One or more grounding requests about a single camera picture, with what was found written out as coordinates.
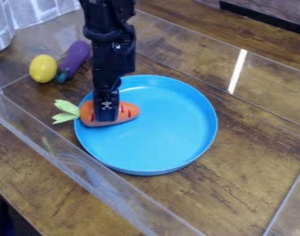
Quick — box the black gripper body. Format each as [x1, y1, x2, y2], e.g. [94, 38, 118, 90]
[88, 33, 135, 92]

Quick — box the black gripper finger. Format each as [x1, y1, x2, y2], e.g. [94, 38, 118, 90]
[92, 90, 119, 123]

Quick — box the orange toy carrot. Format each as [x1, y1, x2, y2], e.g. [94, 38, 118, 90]
[52, 100, 140, 127]

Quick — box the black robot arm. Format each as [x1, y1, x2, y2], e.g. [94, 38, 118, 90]
[79, 0, 135, 123]

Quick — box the blue round tray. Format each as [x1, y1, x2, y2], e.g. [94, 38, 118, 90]
[74, 75, 218, 176]

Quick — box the purple toy eggplant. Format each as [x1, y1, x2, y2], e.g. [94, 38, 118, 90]
[56, 41, 90, 83]

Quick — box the yellow toy lemon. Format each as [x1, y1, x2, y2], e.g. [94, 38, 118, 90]
[28, 54, 56, 83]

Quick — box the grey white curtain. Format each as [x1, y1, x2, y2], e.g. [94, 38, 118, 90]
[0, 0, 80, 52]

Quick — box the clear acrylic barrier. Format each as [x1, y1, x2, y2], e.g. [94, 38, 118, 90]
[0, 89, 205, 236]

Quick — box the dark wooden board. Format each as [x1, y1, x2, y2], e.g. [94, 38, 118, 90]
[218, 0, 300, 34]

